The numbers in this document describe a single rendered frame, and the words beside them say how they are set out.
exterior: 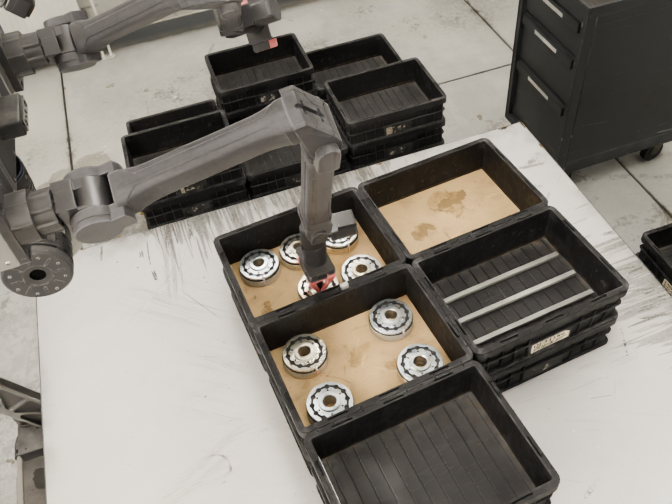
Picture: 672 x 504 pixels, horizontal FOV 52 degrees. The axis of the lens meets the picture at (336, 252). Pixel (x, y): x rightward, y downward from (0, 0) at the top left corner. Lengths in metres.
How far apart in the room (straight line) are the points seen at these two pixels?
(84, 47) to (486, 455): 1.15
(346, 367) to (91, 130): 2.59
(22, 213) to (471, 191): 1.22
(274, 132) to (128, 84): 3.11
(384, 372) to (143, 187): 0.73
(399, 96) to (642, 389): 1.57
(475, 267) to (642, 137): 1.61
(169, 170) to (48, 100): 3.15
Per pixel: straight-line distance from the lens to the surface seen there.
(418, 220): 1.87
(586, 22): 2.66
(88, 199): 1.15
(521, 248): 1.82
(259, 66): 3.13
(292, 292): 1.74
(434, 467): 1.48
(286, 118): 1.07
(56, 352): 1.99
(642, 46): 2.89
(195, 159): 1.09
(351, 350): 1.62
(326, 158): 1.12
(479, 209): 1.91
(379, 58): 3.29
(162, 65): 4.23
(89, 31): 1.51
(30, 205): 1.15
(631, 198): 3.25
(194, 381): 1.80
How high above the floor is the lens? 2.18
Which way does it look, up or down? 48 degrees down
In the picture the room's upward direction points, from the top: 7 degrees counter-clockwise
